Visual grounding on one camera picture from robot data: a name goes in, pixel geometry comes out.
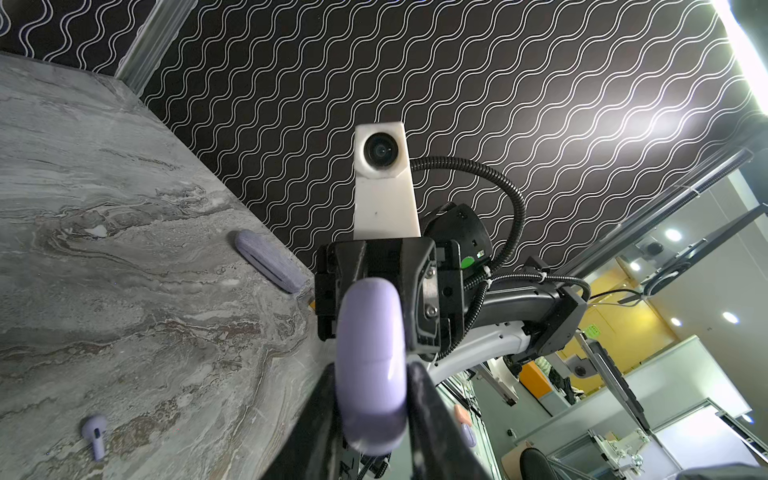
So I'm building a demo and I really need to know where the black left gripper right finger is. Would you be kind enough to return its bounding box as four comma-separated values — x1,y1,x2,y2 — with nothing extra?
407,362,490,479

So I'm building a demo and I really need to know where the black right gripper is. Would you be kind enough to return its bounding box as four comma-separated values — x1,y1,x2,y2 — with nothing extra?
315,237,465,354

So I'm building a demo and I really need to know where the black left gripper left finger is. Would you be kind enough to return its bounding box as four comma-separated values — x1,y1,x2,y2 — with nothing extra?
262,364,341,480

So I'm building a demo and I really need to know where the purple earbud charging case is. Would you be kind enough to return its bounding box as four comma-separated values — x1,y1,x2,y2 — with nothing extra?
335,278,407,456

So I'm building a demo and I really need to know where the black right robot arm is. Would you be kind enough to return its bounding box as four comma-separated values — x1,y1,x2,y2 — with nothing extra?
315,156,591,381

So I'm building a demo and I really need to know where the grey purple glasses case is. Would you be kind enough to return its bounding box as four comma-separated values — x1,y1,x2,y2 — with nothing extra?
234,230,307,294

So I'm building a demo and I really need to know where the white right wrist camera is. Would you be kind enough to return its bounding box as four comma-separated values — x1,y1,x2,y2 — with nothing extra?
353,122,421,240

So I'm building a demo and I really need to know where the aluminium corner frame post left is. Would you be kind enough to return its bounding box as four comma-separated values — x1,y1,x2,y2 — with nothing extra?
115,0,197,97

